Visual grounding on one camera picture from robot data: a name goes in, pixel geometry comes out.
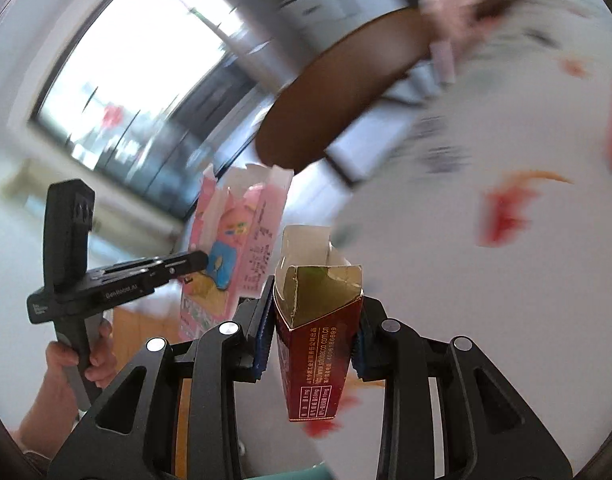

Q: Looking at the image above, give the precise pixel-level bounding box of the person's teal trouser leg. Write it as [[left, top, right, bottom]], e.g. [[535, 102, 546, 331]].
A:
[[256, 465, 337, 480]]

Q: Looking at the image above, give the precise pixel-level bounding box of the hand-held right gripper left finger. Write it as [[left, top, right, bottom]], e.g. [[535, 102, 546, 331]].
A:
[[46, 277, 277, 480]]

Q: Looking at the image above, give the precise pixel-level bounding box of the white printed blanket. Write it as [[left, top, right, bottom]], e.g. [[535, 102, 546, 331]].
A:
[[331, 0, 612, 471]]

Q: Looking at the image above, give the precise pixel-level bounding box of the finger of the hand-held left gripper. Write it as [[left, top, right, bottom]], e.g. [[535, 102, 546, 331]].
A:
[[148, 251, 209, 288]]

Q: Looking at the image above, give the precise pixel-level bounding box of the person's left forearm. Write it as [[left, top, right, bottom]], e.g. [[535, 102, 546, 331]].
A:
[[13, 395, 82, 461]]

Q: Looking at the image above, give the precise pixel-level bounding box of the pink cloth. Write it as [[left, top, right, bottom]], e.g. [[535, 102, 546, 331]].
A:
[[418, 0, 524, 83]]

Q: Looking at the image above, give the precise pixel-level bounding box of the large glass window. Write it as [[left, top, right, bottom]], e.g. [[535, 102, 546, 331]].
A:
[[28, 0, 287, 216]]

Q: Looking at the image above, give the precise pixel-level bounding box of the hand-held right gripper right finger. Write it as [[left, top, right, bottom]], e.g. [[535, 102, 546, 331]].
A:
[[351, 296, 574, 480]]

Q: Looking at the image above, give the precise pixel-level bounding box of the cream low cabinet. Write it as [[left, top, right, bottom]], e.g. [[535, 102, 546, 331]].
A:
[[0, 157, 181, 241]]

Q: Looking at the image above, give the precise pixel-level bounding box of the dark red carton box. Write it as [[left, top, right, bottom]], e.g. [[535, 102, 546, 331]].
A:
[[273, 225, 365, 423]]

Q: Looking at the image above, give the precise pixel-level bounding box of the orange wooden cabinet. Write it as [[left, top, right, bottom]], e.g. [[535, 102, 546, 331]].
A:
[[113, 305, 193, 476]]

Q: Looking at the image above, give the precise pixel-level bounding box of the pink printed carton box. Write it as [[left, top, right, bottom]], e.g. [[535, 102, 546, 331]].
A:
[[178, 162, 294, 343]]

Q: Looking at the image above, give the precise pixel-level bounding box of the round brown wooden table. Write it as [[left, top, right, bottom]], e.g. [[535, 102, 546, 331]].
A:
[[256, 7, 431, 168]]

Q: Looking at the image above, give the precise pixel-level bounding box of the person's left hand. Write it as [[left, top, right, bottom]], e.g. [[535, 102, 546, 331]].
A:
[[45, 319, 118, 411]]

